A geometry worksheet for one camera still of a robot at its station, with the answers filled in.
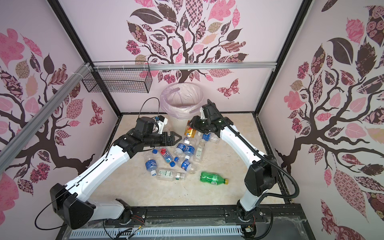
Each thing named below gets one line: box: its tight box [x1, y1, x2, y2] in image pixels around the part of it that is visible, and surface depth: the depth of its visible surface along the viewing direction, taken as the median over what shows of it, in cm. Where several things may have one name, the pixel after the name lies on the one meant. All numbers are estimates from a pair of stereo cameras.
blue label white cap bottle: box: [184, 145, 195, 160], surface depth 94 cm
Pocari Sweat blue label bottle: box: [144, 151, 158, 177], surface depth 88 cm
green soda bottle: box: [200, 171, 229, 186], surface depth 83 cm
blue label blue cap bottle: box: [173, 143, 186, 162], surface depth 96 cm
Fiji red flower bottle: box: [159, 146, 173, 163], surface depth 93 cm
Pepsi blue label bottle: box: [180, 155, 196, 175], surface depth 89 cm
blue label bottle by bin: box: [202, 132, 220, 144], surface depth 102 cm
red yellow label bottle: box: [184, 120, 197, 138], surface depth 79 cm
